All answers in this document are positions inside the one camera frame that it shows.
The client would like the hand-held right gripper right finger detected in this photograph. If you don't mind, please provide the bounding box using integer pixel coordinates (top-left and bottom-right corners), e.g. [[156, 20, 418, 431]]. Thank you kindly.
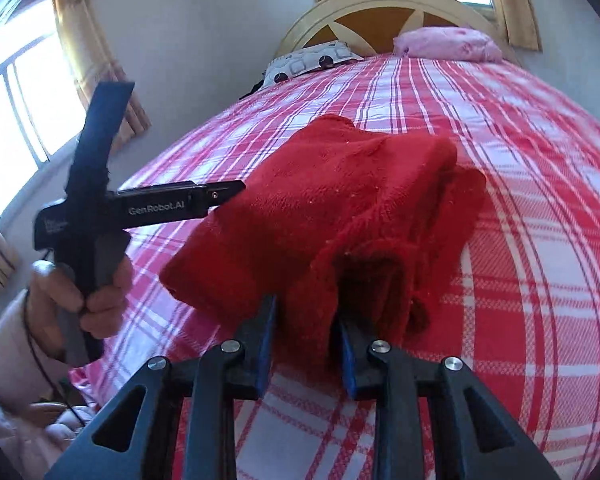
[[336, 317, 561, 480]]

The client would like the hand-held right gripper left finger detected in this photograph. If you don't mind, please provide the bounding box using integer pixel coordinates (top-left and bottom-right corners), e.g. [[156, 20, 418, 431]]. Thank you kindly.
[[45, 294, 279, 480]]

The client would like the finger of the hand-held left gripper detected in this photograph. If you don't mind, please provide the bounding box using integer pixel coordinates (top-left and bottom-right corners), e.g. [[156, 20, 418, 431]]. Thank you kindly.
[[202, 180, 247, 209]]

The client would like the red sweater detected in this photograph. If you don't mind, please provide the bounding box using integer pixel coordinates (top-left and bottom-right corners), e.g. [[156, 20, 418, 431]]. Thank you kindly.
[[159, 114, 487, 386]]

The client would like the person's left hand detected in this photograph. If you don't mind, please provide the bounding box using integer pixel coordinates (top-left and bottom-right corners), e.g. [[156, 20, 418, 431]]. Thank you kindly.
[[29, 255, 135, 356]]

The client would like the dark cloth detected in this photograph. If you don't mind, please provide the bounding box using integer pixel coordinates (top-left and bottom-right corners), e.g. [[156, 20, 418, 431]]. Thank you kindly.
[[237, 80, 266, 101]]

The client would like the white patterned pillow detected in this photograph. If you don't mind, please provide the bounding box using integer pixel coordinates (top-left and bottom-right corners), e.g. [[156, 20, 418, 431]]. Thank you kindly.
[[262, 42, 363, 88]]

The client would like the large side window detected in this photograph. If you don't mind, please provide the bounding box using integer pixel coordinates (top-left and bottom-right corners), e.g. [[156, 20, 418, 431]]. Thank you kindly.
[[0, 0, 88, 221]]

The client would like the red plaid bed blanket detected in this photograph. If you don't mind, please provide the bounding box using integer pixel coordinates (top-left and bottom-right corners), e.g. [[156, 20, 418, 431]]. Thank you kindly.
[[70, 55, 600, 480]]

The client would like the cream wooden headboard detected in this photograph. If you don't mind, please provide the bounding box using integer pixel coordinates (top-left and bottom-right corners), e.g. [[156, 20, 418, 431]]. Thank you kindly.
[[275, 0, 521, 63]]

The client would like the pink pillow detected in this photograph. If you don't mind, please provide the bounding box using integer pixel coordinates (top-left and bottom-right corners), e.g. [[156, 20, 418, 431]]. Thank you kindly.
[[392, 27, 503, 63]]

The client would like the black cable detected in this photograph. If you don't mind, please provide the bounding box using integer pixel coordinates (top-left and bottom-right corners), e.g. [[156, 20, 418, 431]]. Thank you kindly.
[[24, 287, 88, 431]]

